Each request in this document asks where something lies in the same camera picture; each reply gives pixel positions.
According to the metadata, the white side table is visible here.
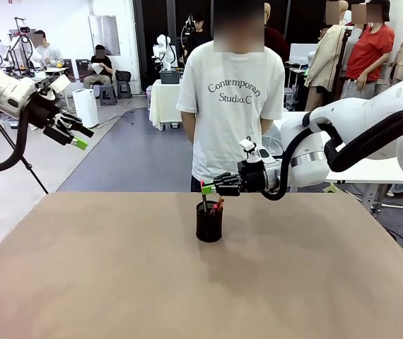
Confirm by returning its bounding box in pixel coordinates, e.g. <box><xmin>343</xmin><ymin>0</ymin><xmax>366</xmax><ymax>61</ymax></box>
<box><xmin>268</xmin><ymin>109</ymin><xmax>403</xmax><ymax>217</ymax></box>

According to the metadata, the white air purifier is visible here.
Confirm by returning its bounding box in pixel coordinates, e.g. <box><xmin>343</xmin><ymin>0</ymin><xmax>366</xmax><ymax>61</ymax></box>
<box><xmin>72</xmin><ymin>88</ymin><xmax>100</xmax><ymax>129</ymax></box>

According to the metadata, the white monitor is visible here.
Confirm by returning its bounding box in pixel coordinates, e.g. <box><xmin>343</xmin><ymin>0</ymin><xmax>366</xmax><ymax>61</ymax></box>
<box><xmin>288</xmin><ymin>42</ymin><xmax>317</xmax><ymax>66</ymax></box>

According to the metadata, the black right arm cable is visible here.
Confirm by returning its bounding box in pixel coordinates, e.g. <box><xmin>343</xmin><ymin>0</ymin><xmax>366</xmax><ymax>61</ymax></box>
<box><xmin>260</xmin><ymin>108</ymin><xmax>403</xmax><ymax>201</ymax></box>

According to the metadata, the table with cream cloth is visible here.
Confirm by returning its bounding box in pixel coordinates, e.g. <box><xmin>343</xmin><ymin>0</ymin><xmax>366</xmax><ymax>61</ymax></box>
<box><xmin>148</xmin><ymin>79</ymin><xmax>188</xmax><ymax>131</ymax></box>

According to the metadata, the grey plastic stool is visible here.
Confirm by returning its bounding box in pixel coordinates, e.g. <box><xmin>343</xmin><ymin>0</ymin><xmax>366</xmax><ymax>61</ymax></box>
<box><xmin>116</xmin><ymin>81</ymin><xmax>133</xmax><ymax>100</ymax></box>
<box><xmin>98</xmin><ymin>84</ymin><xmax>118</xmax><ymax>107</ymax></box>

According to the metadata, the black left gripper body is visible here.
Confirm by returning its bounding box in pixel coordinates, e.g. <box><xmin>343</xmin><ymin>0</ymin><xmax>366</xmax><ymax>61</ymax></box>
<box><xmin>28</xmin><ymin>92</ymin><xmax>63</xmax><ymax>130</ymax></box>

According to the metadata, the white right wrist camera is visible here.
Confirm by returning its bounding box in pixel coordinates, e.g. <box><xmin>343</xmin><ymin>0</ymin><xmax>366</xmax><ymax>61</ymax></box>
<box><xmin>238</xmin><ymin>138</ymin><xmax>271</xmax><ymax>164</ymax></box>

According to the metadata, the plastic covered black chair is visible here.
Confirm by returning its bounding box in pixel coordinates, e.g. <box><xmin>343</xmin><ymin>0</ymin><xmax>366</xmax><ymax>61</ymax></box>
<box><xmin>263</xmin><ymin>121</ymin><xmax>288</xmax><ymax>156</ymax></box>

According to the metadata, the seated person in black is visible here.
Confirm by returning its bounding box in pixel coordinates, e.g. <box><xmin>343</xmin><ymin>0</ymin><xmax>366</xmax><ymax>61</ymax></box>
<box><xmin>83</xmin><ymin>44</ymin><xmax>114</xmax><ymax>89</ymax></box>

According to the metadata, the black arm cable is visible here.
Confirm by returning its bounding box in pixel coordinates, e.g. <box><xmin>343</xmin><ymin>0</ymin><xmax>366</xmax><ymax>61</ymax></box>
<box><xmin>260</xmin><ymin>108</ymin><xmax>403</xmax><ymax>201</ymax></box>
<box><xmin>0</xmin><ymin>104</ymin><xmax>33</xmax><ymax>174</ymax></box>

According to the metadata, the grey wall panel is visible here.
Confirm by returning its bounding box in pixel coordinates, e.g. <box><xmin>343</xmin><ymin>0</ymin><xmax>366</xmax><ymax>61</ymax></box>
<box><xmin>88</xmin><ymin>14</ymin><xmax>121</xmax><ymax>57</ymax></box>

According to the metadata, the person in light shirt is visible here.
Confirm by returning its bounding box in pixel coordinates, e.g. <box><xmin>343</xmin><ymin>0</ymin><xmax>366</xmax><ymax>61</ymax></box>
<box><xmin>31</xmin><ymin>30</ymin><xmax>64</xmax><ymax>68</ymax></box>

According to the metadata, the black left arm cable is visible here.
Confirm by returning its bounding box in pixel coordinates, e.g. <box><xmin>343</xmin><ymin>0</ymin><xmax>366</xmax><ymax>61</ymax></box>
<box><xmin>0</xmin><ymin>104</ymin><xmax>33</xmax><ymax>174</ymax></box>

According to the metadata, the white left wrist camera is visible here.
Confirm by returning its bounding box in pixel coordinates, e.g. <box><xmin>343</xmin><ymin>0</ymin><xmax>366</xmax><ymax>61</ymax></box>
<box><xmin>35</xmin><ymin>74</ymin><xmax>71</xmax><ymax>96</ymax></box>

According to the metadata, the standing person in black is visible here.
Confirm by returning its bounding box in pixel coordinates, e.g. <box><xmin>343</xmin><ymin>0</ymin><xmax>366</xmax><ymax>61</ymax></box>
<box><xmin>183</xmin><ymin>13</ymin><xmax>213</xmax><ymax>61</ymax></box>

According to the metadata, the black mesh pen holder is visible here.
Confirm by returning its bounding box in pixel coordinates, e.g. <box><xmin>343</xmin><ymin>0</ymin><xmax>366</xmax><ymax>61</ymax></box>
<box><xmin>195</xmin><ymin>201</ymin><xmax>224</xmax><ymax>243</ymax></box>

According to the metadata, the black tripod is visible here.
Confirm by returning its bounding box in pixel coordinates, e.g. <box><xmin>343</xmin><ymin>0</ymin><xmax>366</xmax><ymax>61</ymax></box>
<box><xmin>0</xmin><ymin>109</ymin><xmax>49</xmax><ymax>195</ymax></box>

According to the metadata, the person in white t-shirt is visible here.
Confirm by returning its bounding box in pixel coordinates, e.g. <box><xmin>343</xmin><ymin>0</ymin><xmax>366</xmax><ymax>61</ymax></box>
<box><xmin>175</xmin><ymin>0</ymin><xmax>286</xmax><ymax>194</ymax></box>

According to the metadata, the black floor stand leg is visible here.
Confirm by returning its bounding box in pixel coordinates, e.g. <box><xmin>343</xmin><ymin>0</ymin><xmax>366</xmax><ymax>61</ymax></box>
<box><xmin>383</xmin><ymin>225</ymin><xmax>403</xmax><ymax>250</ymax></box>

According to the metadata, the grey equipment box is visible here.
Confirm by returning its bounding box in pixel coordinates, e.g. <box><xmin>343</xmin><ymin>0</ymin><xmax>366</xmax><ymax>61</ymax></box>
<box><xmin>159</xmin><ymin>69</ymin><xmax>182</xmax><ymax>85</ymax></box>

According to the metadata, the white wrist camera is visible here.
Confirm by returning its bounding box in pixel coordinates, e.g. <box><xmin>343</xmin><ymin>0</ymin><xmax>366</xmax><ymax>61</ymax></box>
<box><xmin>35</xmin><ymin>74</ymin><xmax>71</xmax><ymax>96</ymax></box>
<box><xmin>238</xmin><ymin>138</ymin><xmax>271</xmax><ymax>164</ymax></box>

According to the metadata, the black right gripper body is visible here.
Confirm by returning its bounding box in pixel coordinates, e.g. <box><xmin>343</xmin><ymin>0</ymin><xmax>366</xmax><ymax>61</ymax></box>
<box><xmin>236</xmin><ymin>159</ymin><xmax>269</xmax><ymax>194</ymax></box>

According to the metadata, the white robot with black cables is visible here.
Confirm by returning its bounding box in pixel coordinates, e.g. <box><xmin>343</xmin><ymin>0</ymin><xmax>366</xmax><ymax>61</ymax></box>
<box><xmin>5</xmin><ymin>16</ymin><xmax>43</xmax><ymax>71</ymax></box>

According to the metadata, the person in red shirt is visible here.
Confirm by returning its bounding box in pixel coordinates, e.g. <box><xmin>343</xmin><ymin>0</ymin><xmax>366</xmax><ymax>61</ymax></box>
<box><xmin>341</xmin><ymin>0</ymin><xmax>396</xmax><ymax>100</ymax></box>

